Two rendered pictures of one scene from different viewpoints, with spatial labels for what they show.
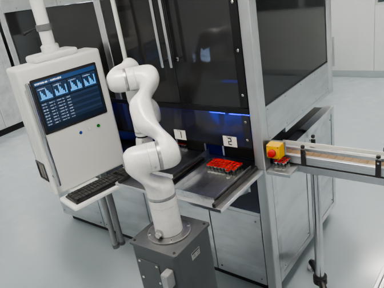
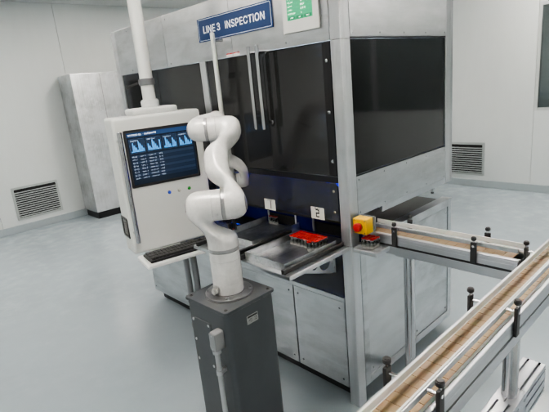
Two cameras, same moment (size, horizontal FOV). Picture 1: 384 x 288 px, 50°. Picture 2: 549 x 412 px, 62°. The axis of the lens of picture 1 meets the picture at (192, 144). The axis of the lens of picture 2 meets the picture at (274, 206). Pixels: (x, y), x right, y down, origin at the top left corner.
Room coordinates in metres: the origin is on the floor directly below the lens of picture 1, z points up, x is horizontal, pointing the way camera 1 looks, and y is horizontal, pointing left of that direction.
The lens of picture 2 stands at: (-0.12, -0.26, 1.65)
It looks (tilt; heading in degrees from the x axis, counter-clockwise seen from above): 15 degrees down; 7
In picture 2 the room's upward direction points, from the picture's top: 6 degrees counter-clockwise
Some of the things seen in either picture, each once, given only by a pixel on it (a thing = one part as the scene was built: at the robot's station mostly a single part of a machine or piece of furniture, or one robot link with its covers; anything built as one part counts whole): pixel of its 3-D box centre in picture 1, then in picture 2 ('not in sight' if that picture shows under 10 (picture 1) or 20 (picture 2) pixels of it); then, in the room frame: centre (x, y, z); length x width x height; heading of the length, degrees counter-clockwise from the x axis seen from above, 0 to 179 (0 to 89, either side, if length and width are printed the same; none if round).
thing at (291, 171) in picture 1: (284, 168); (372, 248); (1.90, -0.45, 0.87); 0.14 x 0.13 x 0.02; 140
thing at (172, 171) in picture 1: (174, 160); (260, 230); (2.17, 0.12, 0.90); 0.34 x 0.26 x 0.04; 140
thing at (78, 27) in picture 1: (80, 52); (184, 114); (2.72, 0.61, 1.50); 0.49 x 0.01 x 0.59; 50
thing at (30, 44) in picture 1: (36, 52); (145, 116); (3.04, 0.98, 1.50); 0.48 x 0.01 x 0.59; 50
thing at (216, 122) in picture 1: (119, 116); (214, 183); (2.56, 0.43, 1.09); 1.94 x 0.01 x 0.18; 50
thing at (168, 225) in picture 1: (166, 214); (226, 270); (1.52, 0.16, 0.95); 0.19 x 0.19 x 0.18
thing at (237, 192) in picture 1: (191, 174); (273, 245); (2.01, 0.03, 0.87); 0.70 x 0.48 x 0.02; 50
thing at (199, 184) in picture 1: (212, 179); (291, 249); (1.86, -0.07, 0.90); 0.34 x 0.26 x 0.04; 139
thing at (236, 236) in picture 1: (182, 171); (280, 256); (2.94, 0.11, 0.44); 2.06 x 1.00 x 0.88; 50
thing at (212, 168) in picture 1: (221, 170); (303, 242); (1.93, -0.13, 0.90); 0.18 x 0.02 x 0.05; 49
